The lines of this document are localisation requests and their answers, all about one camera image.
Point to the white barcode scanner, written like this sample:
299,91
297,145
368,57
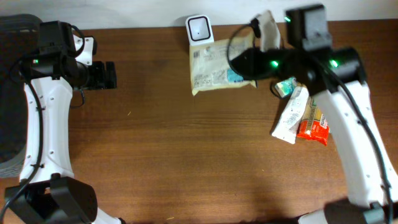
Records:
199,30

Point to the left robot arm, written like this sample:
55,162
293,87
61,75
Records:
47,191

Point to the grey plastic mesh basket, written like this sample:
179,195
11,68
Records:
18,38

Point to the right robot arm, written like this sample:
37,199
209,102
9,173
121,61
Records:
337,81

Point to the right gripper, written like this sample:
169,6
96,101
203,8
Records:
251,56

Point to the Kleenex tissue pack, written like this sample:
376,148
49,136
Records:
286,87

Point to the cream snack bag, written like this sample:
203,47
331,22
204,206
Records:
209,68

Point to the white tube with bamboo print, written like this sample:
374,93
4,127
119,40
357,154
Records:
289,121

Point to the orange spaghetti packet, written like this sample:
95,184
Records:
313,125

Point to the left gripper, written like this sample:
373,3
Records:
102,81

